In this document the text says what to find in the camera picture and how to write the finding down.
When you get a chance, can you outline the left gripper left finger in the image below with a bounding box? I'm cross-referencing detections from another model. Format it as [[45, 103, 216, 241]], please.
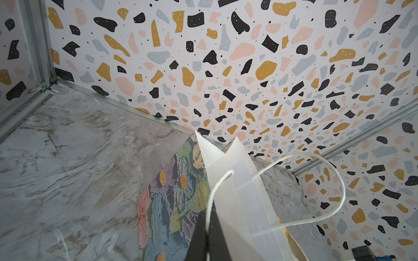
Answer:
[[185, 210, 209, 261]]

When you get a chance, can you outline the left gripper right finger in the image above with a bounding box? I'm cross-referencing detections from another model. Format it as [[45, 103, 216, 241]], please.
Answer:
[[209, 205, 232, 261]]

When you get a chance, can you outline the floral paper bag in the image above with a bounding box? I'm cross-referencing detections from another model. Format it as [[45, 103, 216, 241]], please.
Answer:
[[137, 130, 346, 261]]

